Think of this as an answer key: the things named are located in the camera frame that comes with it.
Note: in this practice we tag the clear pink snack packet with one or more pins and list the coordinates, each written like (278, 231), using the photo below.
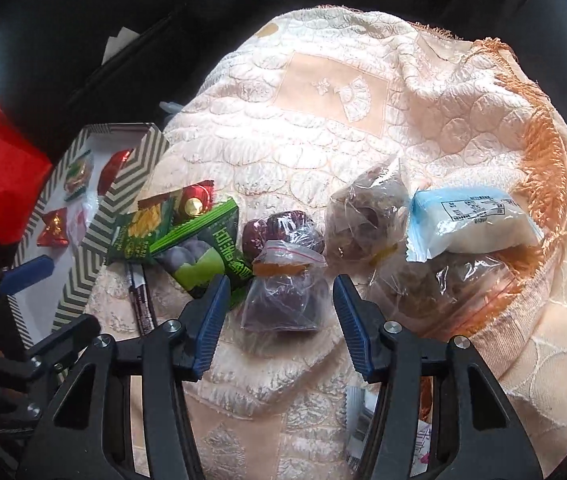
(81, 220)

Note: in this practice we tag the red gold candy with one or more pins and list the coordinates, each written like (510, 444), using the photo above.
(193, 202)

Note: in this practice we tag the white and blue snack packet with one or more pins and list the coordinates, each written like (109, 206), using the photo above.
(473, 230)

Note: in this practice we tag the clear plastic wrapper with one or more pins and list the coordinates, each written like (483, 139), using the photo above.
(168, 107)

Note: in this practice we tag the dark stick snack packet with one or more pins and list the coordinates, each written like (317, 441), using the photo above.
(141, 302)

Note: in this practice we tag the green snack packet yellow print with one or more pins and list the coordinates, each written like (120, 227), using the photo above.
(136, 232)

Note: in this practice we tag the clear bag of brown snack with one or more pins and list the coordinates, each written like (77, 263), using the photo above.
(438, 285)
(363, 220)

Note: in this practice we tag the green snack packet grey print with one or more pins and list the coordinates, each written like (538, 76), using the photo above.
(193, 260)

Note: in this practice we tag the black seat back pocket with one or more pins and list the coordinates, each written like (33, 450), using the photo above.
(128, 75)

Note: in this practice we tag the white paper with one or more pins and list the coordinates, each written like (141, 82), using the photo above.
(122, 42)

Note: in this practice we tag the clear wrapper of red dates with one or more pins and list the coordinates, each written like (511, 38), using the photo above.
(263, 232)

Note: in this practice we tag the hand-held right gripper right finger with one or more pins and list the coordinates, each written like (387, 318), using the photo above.
(351, 320)

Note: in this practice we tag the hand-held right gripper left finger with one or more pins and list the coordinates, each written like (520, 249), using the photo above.
(211, 320)

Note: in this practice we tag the striped cardboard box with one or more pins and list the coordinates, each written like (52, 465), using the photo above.
(113, 210)

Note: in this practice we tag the clear zip bag dark snack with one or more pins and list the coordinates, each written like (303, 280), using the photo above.
(278, 300)

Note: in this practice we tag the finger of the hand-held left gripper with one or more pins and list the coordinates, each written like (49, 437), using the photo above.
(26, 274)
(63, 337)

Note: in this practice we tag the peach quilted blanket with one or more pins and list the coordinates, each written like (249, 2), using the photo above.
(313, 110)

